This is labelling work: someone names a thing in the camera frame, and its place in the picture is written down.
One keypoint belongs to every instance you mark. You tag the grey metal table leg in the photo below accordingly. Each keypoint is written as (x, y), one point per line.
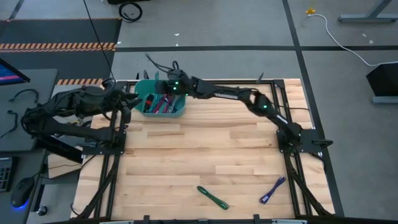
(370, 17)

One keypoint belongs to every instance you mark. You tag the black hazard striped floor mat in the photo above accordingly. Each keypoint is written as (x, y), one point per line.
(62, 34)

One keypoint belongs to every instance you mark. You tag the grey side desk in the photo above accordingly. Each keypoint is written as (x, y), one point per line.
(18, 143)

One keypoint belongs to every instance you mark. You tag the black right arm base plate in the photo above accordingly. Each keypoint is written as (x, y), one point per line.
(311, 138)

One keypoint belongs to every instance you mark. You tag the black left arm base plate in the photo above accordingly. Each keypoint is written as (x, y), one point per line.
(119, 149)

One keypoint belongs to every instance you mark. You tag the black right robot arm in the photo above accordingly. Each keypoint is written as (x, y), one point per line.
(248, 99)

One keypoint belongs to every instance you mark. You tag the backlit keyboard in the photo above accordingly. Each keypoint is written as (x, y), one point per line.
(5, 174)

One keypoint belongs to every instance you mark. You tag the black box on floor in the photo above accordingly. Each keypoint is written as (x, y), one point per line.
(384, 79)

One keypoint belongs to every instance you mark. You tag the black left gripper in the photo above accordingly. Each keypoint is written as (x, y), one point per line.
(119, 95)

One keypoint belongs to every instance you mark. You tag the computer monitor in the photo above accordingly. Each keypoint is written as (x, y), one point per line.
(9, 74)

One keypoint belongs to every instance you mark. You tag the black aluminium table frame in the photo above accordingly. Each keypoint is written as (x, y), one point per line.
(109, 193)

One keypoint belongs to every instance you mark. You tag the black caster wheel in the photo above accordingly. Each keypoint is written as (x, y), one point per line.
(41, 210)

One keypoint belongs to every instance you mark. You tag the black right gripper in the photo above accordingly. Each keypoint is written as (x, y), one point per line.
(180, 83)

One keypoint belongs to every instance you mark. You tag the black computer mouse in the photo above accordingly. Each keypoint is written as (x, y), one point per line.
(21, 192)

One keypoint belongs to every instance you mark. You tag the teal plastic bin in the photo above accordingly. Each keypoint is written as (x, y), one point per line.
(141, 87)

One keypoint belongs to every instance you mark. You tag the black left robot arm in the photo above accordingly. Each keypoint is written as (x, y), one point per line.
(71, 115)

